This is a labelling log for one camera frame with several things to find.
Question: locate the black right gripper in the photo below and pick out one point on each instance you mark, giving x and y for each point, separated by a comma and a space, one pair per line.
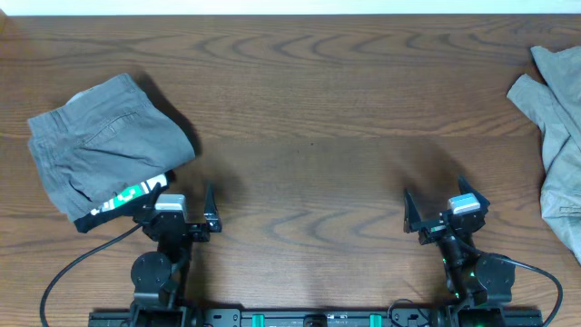
432, 230

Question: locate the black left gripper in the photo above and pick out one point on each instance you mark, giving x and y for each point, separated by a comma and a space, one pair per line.
211, 221

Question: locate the grey shorts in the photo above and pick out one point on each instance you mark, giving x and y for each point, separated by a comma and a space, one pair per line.
103, 140

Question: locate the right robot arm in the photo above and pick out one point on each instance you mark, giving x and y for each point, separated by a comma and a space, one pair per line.
480, 283

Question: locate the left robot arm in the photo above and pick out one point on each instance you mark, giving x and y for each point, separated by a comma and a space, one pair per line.
160, 277

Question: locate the folded white printed t-shirt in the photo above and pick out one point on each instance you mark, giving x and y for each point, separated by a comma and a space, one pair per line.
130, 196

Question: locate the folded black garment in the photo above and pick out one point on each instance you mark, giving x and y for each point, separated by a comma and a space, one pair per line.
87, 222

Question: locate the beige khaki garment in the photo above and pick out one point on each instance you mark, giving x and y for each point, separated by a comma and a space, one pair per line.
554, 107

